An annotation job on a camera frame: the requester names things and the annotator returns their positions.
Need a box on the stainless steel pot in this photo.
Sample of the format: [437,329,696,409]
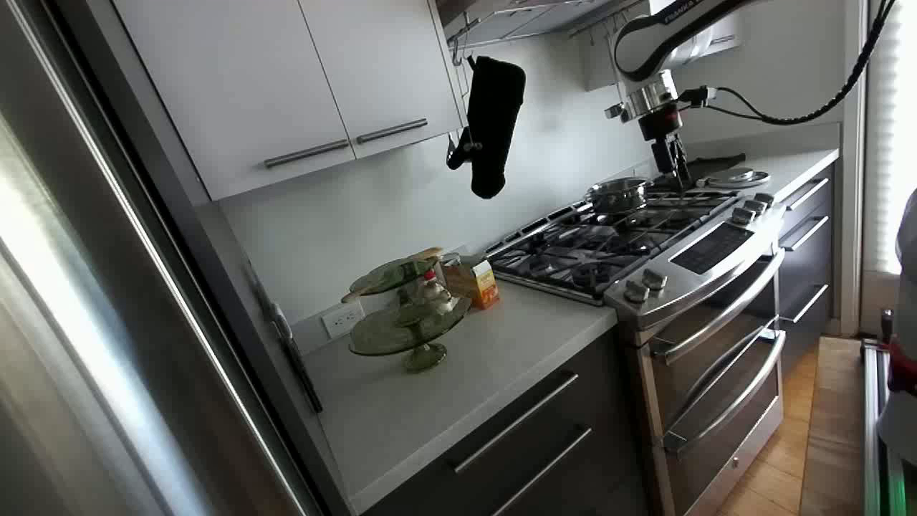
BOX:
[586,174,649,218]

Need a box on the stainless steel refrigerator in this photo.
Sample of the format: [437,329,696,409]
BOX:
[0,0,327,516]

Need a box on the dark base drawer cabinet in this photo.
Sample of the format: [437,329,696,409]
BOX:
[361,326,652,516]

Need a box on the long metal cabinet handle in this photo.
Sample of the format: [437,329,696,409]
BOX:
[259,138,354,172]

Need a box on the round silver disc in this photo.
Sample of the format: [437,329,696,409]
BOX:
[705,167,774,192]

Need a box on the green glass tiered serving tray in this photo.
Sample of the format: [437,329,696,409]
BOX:
[340,248,476,374]

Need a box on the white window blind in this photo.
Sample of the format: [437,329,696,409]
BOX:
[863,0,917,280]

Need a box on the metal robot stand frame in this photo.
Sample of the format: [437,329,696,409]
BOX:
[860,339,917,516]

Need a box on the orange cardboard box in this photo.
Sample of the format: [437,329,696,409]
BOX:
[464,254,503,313]

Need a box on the stainless range hood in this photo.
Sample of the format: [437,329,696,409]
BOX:
[433,0,652,48]

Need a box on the short metal cabinet handle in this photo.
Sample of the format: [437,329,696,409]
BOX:
[351,115,430,149]

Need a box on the white wall outlet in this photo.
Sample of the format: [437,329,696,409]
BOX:
[318,297,368,340]

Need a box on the glass jar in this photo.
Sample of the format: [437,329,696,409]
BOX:
[437,248,476,293]

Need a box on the dark tall side panel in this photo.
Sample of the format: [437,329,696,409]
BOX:
[46,0,351,516]

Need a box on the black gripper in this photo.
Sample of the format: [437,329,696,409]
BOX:
[636,106,692,188]

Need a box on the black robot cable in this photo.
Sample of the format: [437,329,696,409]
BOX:
[678,0,900,128]

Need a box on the narrow white cabinet door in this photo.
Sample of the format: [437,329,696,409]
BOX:
[298,0,464,159]

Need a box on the green packet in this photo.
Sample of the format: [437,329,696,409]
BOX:
[348,254,437,296]

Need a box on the grey drawer cabinet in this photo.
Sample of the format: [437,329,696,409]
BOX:
[774,159,844,379]

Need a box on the wide white cabinet door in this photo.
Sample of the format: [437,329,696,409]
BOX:
[112,0,357,202]

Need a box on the black oven mitt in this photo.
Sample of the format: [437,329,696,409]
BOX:
[444,55,527,200]

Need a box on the stainless gas stove range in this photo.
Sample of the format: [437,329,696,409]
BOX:
[484,184,791,516]

